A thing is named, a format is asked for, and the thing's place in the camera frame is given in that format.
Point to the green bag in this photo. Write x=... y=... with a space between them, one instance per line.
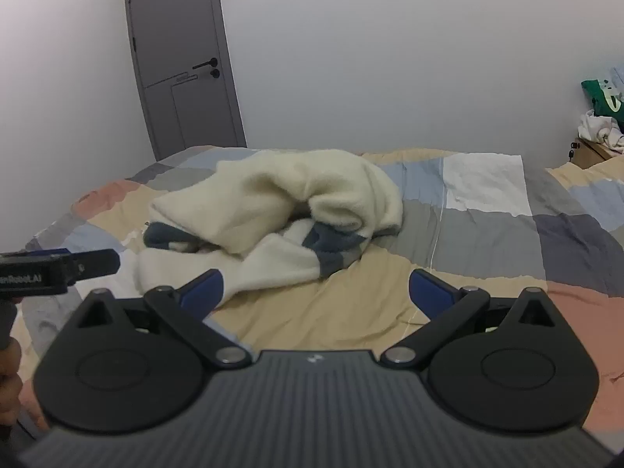
x=602 y=95

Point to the cream sweater with navy stripes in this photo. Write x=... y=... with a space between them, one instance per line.
x=273 y=180

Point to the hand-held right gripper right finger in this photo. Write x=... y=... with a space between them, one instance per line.
x=429 y=295

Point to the grey door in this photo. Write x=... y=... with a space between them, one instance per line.
x=180 y=24

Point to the patchwork bed blanket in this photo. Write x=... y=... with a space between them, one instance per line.
x=487 y=234

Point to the person's left hand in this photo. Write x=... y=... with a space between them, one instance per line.
x=9 y=385

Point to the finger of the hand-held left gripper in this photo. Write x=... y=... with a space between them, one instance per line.
x=97 y=263

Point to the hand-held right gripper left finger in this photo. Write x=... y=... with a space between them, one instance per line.
x=202 y=292

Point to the white clothes pile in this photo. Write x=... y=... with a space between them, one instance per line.
x=597 y=129

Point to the wooden nightstand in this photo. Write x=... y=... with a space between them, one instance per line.
x=590 y=155

